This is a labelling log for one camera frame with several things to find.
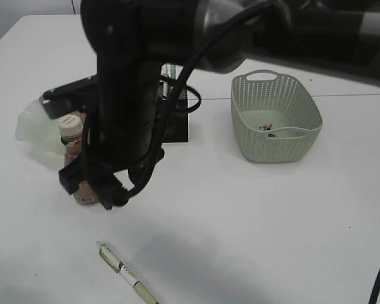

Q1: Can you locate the white green pen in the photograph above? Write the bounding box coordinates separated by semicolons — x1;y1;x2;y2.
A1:
96;241;160;304

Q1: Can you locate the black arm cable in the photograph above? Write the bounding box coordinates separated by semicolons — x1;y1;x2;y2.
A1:
126;0;273;197

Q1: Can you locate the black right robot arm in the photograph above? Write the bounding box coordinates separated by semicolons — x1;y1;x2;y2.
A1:
59;1;380;210

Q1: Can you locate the light green woven basket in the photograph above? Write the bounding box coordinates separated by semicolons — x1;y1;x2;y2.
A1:
231;72;323;163

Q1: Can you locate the blue grey click pen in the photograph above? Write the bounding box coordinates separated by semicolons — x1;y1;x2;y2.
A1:
170;64;177;79

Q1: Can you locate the grey black click pen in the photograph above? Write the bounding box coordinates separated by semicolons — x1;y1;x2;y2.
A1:
161;64;170;77

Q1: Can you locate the brown coffee drink bottle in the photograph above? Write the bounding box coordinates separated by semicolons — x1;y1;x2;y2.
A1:
58;113;99;206

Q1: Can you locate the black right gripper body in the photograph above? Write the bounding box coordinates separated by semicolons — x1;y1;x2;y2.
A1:
59;107;164;193

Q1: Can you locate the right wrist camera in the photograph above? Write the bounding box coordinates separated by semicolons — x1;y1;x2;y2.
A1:
39;75;98;120

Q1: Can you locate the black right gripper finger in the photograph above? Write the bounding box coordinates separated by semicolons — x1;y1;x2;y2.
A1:
94;180;114;210
112;177;129;206

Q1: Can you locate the black mesh pen holder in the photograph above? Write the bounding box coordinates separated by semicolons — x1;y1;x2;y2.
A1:
157;80;189;144

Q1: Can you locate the green ruffled glass plate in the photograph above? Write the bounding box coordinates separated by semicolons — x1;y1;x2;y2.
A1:
15;99;65;155

